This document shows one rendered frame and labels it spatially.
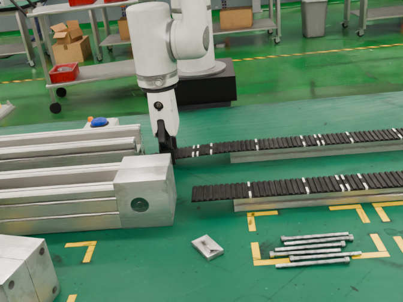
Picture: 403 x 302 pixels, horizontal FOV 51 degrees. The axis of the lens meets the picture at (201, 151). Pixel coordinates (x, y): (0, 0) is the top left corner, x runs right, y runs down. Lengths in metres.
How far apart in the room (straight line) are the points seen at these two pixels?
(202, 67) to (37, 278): 0.88
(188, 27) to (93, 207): 0.37
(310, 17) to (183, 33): 5.05
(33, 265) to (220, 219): 0.32
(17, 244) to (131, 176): 0.21
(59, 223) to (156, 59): 0.35
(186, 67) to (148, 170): 0.65
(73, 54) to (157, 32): 5.12
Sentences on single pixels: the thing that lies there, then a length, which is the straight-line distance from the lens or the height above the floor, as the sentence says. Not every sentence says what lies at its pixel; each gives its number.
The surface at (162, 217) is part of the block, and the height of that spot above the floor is 0.80.
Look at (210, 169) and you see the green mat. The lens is 0.93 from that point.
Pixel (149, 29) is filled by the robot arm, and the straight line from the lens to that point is 0.83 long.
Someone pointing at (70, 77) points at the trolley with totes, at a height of 0.30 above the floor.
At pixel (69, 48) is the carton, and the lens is 5.93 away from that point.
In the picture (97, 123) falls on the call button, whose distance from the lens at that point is 1.08.
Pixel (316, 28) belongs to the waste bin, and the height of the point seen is 0.11.
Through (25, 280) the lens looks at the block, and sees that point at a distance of 0.62.
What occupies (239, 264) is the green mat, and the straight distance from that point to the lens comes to 0.67.
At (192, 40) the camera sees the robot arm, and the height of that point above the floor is 1.06.
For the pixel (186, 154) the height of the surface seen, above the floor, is 0.81.
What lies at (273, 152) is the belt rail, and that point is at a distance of 0.94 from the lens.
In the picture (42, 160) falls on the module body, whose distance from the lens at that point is 0.98.
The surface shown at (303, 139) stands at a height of 0.81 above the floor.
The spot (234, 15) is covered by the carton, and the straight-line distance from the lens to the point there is 5.69.
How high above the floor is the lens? 1.22
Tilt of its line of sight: 26 degrees down
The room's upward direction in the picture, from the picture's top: 6 degrees counter-clockwise
